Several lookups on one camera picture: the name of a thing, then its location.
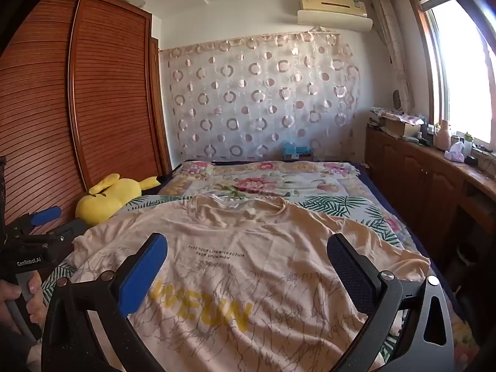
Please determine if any beige printed t-shirt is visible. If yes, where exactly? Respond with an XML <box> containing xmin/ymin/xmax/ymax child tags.
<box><xmin>68</xmin><ymin>196</ymin><xmax>430</xmax><ymax>371</ymax></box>

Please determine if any person's left hand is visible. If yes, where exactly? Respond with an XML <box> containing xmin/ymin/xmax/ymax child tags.
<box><xmin>0</xmin><ymin>270</ymin><xmax>48</xmax><ymax>326</ymax></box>

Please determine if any yellow Pikachu plush toy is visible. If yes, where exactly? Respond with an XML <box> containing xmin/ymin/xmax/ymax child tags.
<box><xmin>76</xmin><ymin>173</ymin><xmax>160</xmax><ymax>227</ymax></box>

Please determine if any brown louvered wardrobe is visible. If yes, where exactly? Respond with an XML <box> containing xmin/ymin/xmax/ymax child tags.
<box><xmin>1</xmin><ymin>0</ymin><xmax>171</xmax><ymax>222</ymax></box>

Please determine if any wooden side cabinet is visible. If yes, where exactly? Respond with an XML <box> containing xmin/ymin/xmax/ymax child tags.
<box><xmin>365</xmin><ymin>127</ymin><xmax>495</xmax><ymax>286</ymax></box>

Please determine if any floral quilt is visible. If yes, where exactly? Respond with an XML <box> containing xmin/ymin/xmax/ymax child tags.
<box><xmin>157</xmin><ymin>159</ymin><xmax>479</xmax><ymax>369</ymax></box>

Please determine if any tissue pack on cabinet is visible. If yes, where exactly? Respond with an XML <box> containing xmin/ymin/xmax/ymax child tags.
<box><xmin>444</xmin><ymin>141</ymin><xmax>465</xmax><ymax>163</ymax></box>

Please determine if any pink bottle on cabinet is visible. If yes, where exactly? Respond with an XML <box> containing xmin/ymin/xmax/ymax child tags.
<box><xmin>436</xmin><ymin>119</ymin><xmax>451</xmax><ymax>151</ymax></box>

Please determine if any cardboard box on cabinet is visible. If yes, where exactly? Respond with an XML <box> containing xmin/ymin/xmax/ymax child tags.
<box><xmin>384</xmin><ymin>118</ymin><xmax>421</xmax><ymax>138</ymax></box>

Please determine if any blue toy on headboard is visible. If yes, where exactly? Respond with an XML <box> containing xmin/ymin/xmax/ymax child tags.
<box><xmin>281</xmin><ymin>141</ymin><xmax>314</xmax><ymax>161</ymax></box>

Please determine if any window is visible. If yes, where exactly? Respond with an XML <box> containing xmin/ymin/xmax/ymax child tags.
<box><xmin>410</xmin><ymin>0</ymin><xmax>495</xmax><ymax>151</ymax></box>

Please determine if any patterned window drape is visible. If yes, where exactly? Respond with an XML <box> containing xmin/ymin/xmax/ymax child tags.
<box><xmin>372</xmin><ymin>0</ymin><xmax>414</xmax><ymax>113</ymax></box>

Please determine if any circle pattern wall curtain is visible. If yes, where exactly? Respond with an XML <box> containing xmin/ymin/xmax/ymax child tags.
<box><xmin>164</xmin><ymin>31</ymin><xmax>361</xmax><ymax>161</ymax></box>

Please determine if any wall air conditioner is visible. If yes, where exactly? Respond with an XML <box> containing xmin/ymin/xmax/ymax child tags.
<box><xmin>298</xmin><ymin>0</ymin><xmax>373</xmax><ymax>33</ymax></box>

